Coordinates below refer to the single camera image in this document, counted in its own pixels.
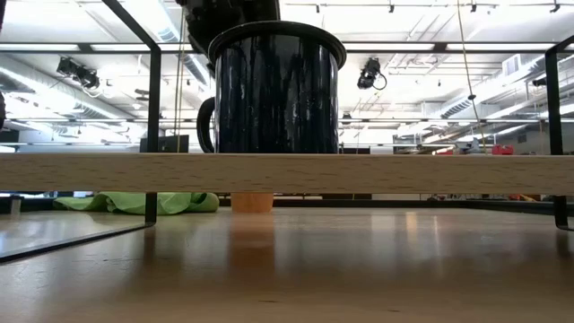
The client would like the dark blue enamel mug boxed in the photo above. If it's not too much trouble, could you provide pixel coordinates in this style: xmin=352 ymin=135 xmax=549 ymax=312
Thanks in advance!
xmin=196 ymin=19 xmax=348 ymax=155

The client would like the orange plastic mug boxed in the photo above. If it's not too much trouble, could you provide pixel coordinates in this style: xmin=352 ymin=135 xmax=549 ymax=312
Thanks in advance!
xmin=230 ymin=192 xmax=275 ymax=214

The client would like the black monitor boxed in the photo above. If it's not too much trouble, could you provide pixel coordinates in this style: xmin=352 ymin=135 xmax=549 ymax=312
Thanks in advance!
xmin=138 ymin=134 xmax=190 ymax=154

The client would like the black ceiling spotlight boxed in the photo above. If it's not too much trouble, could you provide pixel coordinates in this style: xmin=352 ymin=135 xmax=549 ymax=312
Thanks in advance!
xmin=56 ymin=56 xmax=102 ymax=92
xmin=356 ymin=57 xmax=387 ymax=92

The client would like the green cloth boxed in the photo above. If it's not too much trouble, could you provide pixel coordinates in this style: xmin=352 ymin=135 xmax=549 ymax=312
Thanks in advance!
xmin=52 ymin=191 xmax=222 ymax=217

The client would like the wooden shelf black wire frame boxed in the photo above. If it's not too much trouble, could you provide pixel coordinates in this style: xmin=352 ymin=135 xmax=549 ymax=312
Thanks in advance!
xmin=0 ymin=0 xmax=574 ymax=265

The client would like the black aluminium table frame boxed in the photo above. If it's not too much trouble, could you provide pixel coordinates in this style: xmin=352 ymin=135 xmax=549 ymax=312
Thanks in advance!
xmin=0 ymin=193 xmax=574 ymax=217

